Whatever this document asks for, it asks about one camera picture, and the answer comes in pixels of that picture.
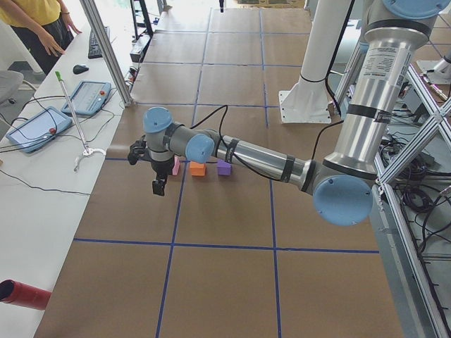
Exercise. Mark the black keyboard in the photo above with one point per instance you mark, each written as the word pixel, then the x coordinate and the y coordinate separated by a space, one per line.
pixel 94 49

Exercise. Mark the silver reacher grabber tool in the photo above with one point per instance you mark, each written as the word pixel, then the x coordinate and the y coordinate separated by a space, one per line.
pixel 87 150

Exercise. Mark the person in yellow shirt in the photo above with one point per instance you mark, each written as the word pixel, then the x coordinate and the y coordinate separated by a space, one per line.
pixel 45 27

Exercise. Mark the far blue teach pendant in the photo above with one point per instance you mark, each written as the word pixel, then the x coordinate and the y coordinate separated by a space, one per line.
pixel 89 96

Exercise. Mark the white camera post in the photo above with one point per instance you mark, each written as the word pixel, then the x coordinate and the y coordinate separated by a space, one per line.
pixel 307 101

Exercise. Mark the blue teach pendant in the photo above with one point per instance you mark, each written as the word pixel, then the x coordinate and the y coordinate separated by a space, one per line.
pixel 89 96
pixel 39 130

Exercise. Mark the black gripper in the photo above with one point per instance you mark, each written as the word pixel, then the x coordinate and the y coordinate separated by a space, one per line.
pixel 159 170

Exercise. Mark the purple foam block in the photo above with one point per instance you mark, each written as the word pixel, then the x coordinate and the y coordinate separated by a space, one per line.
pixel 223 168

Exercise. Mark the black computer mouse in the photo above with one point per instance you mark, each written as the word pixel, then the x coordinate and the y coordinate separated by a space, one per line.
pixel 79 69

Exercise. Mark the pink foam block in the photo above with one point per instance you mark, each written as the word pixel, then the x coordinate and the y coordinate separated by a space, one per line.
pixel 176 166

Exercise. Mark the orange foam block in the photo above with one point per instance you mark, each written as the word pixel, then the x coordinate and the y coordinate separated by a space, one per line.
pixel 197 169

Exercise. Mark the aluminium frame post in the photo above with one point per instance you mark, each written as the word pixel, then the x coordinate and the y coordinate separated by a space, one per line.
pixel 95 22

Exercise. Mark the near blue teach pendant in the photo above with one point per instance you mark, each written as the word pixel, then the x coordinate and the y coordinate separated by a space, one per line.
pixel 39 130

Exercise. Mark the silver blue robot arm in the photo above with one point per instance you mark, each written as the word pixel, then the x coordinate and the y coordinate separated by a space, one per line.
pixel 341 184

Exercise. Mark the red cylinder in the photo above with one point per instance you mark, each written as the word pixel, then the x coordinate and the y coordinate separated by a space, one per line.
pixel 20 294

